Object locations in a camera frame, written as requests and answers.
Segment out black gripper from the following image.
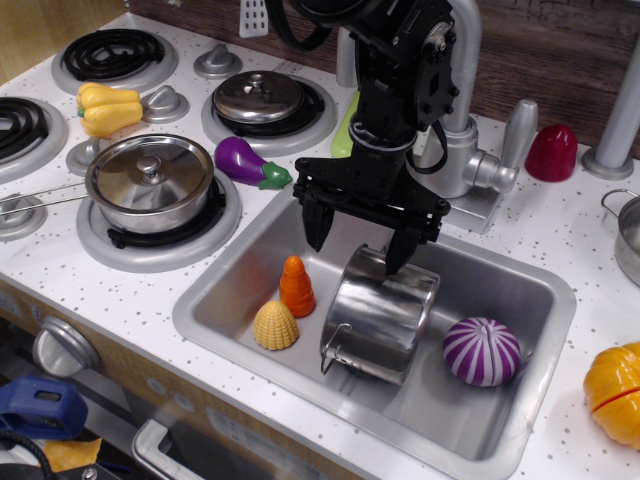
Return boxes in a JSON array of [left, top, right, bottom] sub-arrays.
[[294, 142, 449, 276]]

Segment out silver toy faucet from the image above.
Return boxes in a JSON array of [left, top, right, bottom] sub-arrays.
[[335, 0, 540, 236]]

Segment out grey post with base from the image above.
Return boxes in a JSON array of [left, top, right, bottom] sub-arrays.
[[581, 42, 639, 180]]

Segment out steel lid on burner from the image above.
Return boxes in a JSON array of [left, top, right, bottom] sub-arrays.
[[213, 70, 305, 124]]

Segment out blue clamp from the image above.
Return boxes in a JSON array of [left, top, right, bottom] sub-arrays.
[[1, 376, 88, 440]]

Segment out yellow toy corn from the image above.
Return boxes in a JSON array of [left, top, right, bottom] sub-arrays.
[[253, 300, 300, 351]]

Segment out silver oven dial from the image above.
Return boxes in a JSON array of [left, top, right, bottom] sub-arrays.
[[32, 316, 100, 378]]

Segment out yellow toy bell pepper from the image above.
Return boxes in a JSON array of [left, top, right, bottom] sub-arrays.
[[76, 82, 143, 138]]

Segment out green toy vegetable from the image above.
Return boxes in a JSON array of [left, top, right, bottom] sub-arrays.
[[330, 91, 360, 158]]

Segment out silver oven door handle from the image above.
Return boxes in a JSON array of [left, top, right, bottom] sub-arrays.
[[131, 419, 203, 480]]

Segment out black coil burner left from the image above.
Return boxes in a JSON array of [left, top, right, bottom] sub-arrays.
[[1, 97, 68, 184]]

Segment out black coil burner back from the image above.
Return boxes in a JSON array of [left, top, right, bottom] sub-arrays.
[[51, 28, 178, 94]]

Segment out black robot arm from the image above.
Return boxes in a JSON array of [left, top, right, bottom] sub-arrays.
[[293, 1, 459, 275]]

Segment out front right burner ring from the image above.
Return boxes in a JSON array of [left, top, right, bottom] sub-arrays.
[[75, 169, 243, 275]]

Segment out steel pot with lid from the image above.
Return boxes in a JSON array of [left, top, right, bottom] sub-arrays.
[[85, 134, 214, 234]]

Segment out stainless steel sink basin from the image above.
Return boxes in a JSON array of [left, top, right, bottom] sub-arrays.
[[173, 191, 576, 479]]

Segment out burner ring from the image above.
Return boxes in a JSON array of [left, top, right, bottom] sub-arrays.
[[201, 69, 340, 159], [75, 169, 243, 275]]

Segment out red toy pepper half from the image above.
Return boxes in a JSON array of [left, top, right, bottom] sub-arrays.
[[525, 124, 578, 183]]

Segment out orange toy carrot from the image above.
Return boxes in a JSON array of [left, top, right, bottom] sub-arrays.
[[279, 256, 316, 318]]

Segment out white slotted spatula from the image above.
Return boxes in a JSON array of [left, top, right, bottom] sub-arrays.
[[239, 0, 269, 39]]

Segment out black coil burner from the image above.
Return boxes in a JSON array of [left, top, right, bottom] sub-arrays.
[[51, 28, 178, 94], [1, 97, 68, 184]]

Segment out back right burner ring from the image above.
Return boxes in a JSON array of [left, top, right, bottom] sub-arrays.
[[201, 69, 340, 159]]

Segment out purple striped toy onion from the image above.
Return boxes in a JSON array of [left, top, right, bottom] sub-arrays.
[[442, 317, 521, 387]]

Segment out orange toy pumpkin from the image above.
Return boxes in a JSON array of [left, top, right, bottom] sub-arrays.
[[583, 342, 639, 451]]

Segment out purple toy eggplant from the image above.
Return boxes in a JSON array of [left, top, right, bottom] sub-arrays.
[[214, 137, 292, 190]]

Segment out black cable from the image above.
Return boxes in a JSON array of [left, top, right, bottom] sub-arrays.
[[263, 0, 341, 52]]

